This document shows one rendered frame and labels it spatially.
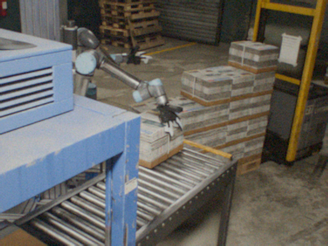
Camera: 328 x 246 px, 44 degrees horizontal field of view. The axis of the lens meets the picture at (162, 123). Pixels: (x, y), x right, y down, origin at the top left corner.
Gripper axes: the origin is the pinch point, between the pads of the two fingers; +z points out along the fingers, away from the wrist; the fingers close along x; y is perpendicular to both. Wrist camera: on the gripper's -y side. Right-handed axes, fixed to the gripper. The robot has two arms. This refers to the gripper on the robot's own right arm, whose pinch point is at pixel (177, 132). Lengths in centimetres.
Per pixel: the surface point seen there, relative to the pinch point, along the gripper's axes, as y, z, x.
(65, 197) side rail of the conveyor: 30, 6, 72
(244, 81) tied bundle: 18, -10, -142
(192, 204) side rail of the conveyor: -11.1, 37.9, 25.5
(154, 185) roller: 6.5, 21.7, 30.5
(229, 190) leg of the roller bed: -2, 51, -27
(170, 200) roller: -7.0, 29.8, 36.9
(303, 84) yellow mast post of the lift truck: -10, 16, -201
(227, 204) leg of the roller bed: 4, 60, -26
